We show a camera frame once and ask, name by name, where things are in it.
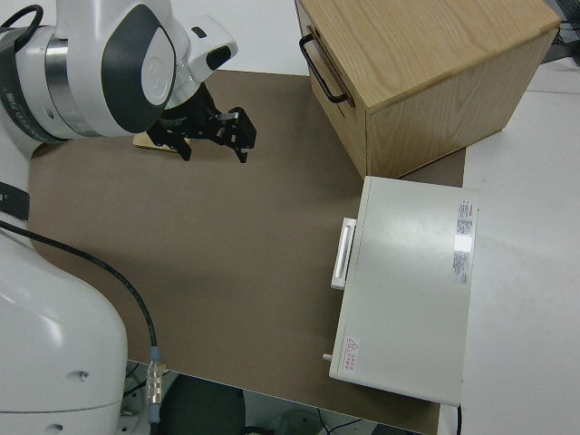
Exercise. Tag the wooden mug tree stand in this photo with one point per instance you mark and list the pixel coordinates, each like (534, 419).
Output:
(142, 141)

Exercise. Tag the brown table mat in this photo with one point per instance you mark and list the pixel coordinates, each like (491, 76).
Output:
(204, 226)

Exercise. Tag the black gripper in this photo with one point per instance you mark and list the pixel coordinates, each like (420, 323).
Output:
(204, 122)

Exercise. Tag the white toaster oven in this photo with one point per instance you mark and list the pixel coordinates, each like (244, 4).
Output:
(408, 294)

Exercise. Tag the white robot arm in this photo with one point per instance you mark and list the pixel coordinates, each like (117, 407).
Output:
(45, 317)

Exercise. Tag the light wooden drawer cabinet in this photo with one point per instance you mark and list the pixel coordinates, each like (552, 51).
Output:
(430, 68)

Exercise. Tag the dark mesh background object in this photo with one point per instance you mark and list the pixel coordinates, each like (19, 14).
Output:
(566, 27)

